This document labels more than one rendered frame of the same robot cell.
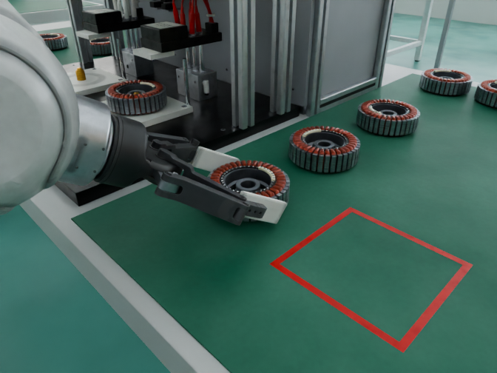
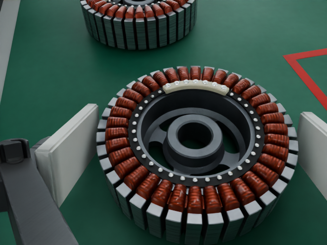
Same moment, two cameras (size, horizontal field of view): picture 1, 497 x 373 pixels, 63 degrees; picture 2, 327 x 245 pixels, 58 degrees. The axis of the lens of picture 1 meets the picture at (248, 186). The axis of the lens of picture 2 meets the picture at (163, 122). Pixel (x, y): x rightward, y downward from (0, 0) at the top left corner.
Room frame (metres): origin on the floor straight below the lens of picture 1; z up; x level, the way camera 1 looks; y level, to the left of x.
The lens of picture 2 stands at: (0.43, 0.10, 0.91)
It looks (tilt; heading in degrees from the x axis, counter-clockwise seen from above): 49 degrees down; 304
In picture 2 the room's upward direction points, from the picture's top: 2 degrees counter-clockwise
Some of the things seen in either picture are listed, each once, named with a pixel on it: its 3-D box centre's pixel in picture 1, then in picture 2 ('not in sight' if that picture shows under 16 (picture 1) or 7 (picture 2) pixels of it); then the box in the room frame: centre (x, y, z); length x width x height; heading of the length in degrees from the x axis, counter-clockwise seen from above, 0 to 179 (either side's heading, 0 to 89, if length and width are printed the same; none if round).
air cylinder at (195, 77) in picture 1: (196, 82); not in sight; (0.86, 0.11, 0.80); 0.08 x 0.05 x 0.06; 45
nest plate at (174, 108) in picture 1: (138, 109); not in sight; (0.75, 0.21, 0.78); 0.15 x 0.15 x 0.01; 45
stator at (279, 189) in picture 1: (248, 189); (193, 142); (0.47, 0.00, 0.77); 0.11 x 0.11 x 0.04
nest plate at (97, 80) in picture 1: (82, 81); not in sight; (0.93, 0.38, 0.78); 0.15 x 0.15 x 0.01; 45
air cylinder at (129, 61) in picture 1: (135, 61); not in sight; (1.03, 0.28, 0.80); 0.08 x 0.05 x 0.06; 45
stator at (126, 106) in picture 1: (137, 96); not in sight; (0.75, 0.21, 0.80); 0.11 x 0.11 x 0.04
